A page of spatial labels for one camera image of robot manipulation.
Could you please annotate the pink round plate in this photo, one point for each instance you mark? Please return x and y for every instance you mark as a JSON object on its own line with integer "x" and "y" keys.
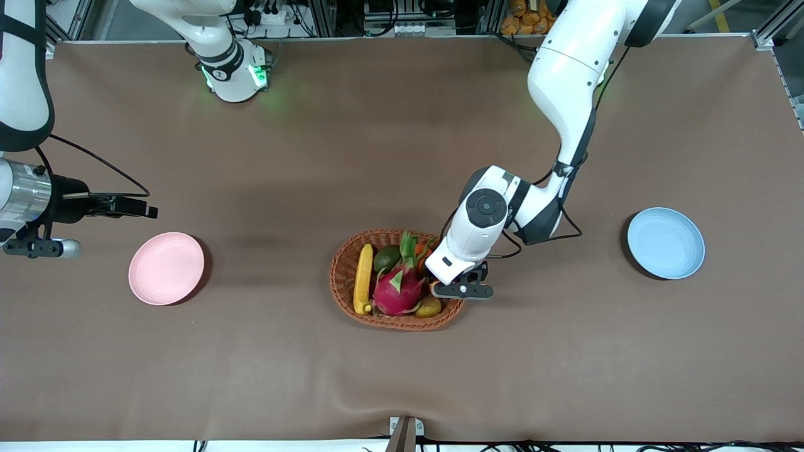
{"x": 166, "y": 269}

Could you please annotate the pink dragon fruit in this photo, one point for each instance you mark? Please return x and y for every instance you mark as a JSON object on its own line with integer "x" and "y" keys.
{"x": 397, "y": 292}

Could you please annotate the blue round plate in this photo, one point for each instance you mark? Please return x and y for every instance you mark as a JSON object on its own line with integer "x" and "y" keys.
{"x": 666, "y": 243}

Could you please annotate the aluminium camera post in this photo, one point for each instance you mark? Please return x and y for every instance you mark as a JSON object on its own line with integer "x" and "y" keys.
{"x": 405, "y": 436}

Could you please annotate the white power strip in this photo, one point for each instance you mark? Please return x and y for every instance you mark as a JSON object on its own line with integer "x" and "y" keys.
{"x": 273, "y": 16}

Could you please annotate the aluminium frame profile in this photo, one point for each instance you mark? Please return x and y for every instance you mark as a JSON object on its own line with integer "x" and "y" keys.
{"x": 323, "y": 17}

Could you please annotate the yellow banana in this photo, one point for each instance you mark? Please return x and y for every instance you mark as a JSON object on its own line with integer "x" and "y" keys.
{"x": 363, "y": 279}

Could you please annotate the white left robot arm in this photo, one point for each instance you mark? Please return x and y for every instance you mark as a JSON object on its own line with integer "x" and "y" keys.
{"x": 565, "y": 75}

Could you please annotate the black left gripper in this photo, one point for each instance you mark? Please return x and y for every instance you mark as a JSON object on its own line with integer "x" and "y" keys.
{"x": 484, "y": 272}

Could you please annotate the orange tangerine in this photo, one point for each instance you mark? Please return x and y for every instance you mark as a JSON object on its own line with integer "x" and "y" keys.
{"x": 421, "y": 249}

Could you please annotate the dark green avocado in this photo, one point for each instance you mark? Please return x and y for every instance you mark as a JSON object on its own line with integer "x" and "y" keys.
{"x": 386, "y": 258}

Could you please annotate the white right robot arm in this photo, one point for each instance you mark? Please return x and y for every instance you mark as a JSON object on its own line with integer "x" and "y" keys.
{"x": 25, "y": 75}

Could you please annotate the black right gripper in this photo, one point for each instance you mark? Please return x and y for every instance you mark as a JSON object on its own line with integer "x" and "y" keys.
{"x": 69, "y": 199}

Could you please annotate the orange snack packet pile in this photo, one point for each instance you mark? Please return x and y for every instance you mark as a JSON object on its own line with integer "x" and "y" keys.
{"x": 524, "y": 19}

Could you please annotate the brown table mat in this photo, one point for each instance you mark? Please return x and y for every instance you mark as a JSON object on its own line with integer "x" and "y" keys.
{"x": 565, "y": 376}

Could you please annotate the brown wicker basket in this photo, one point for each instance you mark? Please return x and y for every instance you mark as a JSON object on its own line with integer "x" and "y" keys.
{"x": 342, "y": 276}

